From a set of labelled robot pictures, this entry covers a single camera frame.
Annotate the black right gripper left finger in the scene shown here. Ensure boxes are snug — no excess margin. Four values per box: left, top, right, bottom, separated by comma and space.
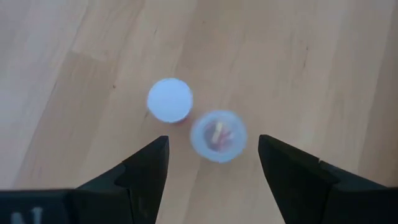
0, 135, 170, 224

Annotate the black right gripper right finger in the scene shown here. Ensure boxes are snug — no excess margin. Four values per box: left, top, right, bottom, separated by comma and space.
257, 134, 398, 224

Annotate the clear medicine bottle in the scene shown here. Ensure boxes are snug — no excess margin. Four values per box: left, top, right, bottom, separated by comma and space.
189, 109, 249, 164

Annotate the pink medicine bottle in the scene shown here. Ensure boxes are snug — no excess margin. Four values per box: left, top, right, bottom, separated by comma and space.
146, 77, 194, 124

